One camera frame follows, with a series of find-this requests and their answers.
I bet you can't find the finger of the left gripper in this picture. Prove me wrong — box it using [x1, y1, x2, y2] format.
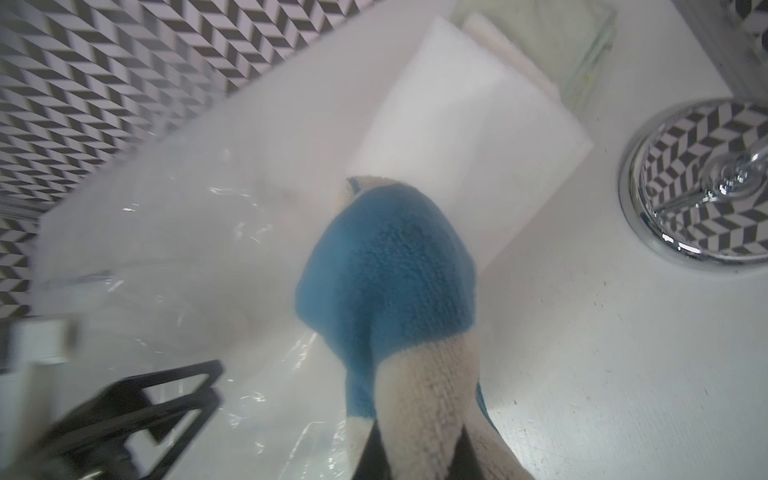
[41, 360, 224, 479]

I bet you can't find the white folded towel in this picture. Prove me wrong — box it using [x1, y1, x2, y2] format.
[348, 18, 592, 270]

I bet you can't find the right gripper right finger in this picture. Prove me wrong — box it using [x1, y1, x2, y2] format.
[451, 427, 485, 480]

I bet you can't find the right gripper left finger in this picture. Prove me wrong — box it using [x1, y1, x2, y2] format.
[353, 421, 392, 480]

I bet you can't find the clear plastic vacuum bag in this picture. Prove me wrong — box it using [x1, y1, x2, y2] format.
[32, 145, 353, 479]

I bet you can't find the pale green folded cloth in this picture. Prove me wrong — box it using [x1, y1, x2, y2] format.
[452, 0, 616, 116]

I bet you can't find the blue and cream towel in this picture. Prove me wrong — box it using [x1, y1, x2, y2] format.
[295, 176, 528, 479]

